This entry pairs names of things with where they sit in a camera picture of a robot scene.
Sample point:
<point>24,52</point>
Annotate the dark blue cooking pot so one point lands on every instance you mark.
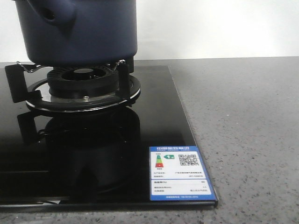
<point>64,33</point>

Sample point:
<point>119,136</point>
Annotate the blue energy label sticker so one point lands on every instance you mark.
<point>177,173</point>

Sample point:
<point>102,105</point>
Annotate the black right burner head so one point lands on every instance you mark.
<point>72,82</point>

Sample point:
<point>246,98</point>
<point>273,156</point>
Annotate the black glass gas stove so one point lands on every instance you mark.
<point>89,160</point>

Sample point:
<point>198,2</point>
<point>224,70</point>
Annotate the black right pan support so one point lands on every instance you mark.
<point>38,97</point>

